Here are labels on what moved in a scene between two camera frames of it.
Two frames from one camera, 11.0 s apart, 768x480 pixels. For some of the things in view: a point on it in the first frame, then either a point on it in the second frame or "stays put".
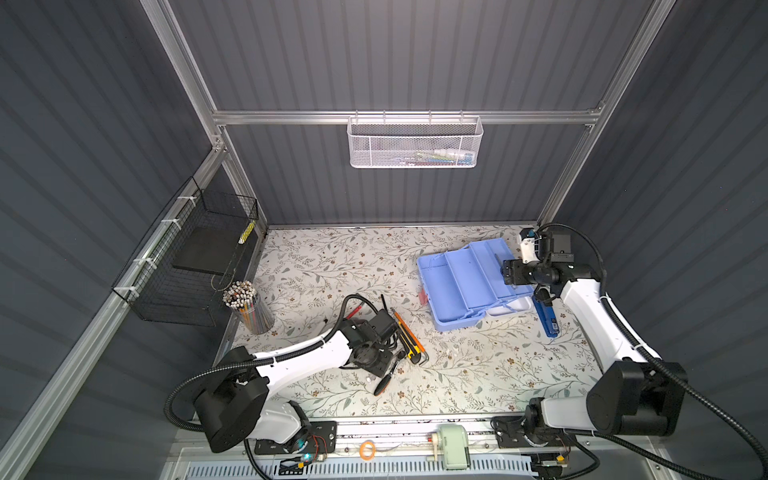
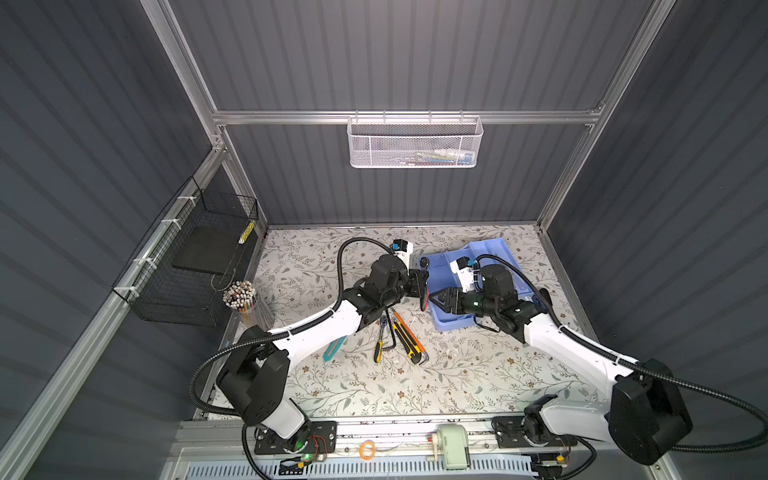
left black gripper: [387, 356] → [412, 276]
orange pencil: [409, 330] stays put
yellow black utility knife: [413, 352] stays put
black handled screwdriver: [385, 381] → [423, 276]
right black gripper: [514, 268] → [451, 292]
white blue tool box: [467, 285] stays put
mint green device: [453, 442] stays put
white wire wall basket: [415, 142] stays put
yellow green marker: [247, 233] stays put
